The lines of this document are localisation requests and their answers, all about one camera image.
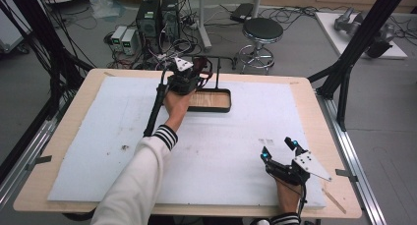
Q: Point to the black tray with wooden bottom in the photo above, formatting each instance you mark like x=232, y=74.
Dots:
x=211, y=100

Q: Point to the flat black box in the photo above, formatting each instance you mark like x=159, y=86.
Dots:
x=242, y=12

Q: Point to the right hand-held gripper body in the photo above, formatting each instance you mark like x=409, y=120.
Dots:
x=295, y=169

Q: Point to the black computer tower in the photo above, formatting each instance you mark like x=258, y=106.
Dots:
x=148, y=20
x=170, y=17

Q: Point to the black metal stand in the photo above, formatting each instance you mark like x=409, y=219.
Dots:
x=226, y=59

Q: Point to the white foam mat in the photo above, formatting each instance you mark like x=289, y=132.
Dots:
x=223, y=153

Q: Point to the person's left hand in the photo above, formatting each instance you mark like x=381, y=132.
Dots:
x=177, y=108

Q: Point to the light wooden table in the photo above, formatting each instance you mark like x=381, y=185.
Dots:
x=327, y=97

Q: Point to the black round stool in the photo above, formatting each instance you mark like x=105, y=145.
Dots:
x=262, y=30

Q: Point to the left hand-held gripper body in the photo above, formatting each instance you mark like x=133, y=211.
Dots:
x=183, y=79

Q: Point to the grey power supply unit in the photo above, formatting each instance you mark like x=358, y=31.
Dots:
x=130, y=41
x=118, y=35

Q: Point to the person's right hand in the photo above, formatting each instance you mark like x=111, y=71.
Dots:
x=288, y=195

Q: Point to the maroon bow tie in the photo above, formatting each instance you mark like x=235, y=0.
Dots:
x=200, y=65

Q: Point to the white floor board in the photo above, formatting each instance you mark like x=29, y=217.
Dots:
x=331, y=31

